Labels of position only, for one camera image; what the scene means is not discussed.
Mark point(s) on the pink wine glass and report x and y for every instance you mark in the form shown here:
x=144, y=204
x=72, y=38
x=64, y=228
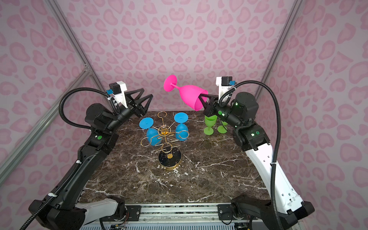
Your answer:
x=190, y=94

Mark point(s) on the green wine glass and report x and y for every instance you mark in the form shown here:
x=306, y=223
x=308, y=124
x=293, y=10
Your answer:
x=210, y=122
x=222, y=128

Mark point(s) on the gold wire wine glass rack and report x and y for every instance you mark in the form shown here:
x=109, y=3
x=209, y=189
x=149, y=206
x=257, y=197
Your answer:
x=169, y=153

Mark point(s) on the left aluminium frame beam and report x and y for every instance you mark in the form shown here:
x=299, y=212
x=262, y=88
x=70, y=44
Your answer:
x=27, y=110

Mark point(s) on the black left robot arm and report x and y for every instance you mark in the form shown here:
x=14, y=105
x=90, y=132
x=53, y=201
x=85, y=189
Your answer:
x=60, y=208

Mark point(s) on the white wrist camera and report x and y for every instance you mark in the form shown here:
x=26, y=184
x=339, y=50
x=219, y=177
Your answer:
x=117, y=92
x=224, y=83

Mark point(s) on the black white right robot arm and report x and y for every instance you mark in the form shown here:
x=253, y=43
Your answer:
x=253, y=140

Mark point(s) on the blue wine glass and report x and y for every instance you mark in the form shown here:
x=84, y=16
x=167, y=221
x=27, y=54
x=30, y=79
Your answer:
x=181, y=131
x=152, y=134

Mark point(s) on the right aluminium frame post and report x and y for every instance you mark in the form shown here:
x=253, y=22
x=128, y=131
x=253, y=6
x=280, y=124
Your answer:
x=276, y=21

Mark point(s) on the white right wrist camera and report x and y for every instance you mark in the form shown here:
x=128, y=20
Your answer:
x=224, y=83

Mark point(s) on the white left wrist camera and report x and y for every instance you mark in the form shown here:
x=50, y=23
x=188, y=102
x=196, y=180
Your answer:
x=117, y=92

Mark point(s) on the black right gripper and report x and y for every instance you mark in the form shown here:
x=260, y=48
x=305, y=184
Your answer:
x=210, y=108

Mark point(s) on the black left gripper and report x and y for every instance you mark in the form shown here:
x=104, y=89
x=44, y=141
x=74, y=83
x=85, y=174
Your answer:
x=138, y=110

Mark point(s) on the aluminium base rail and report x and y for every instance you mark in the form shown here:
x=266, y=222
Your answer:
x=184, y=214

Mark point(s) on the green wine glass front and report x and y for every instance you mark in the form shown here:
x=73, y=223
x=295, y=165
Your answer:
x=222, y=128

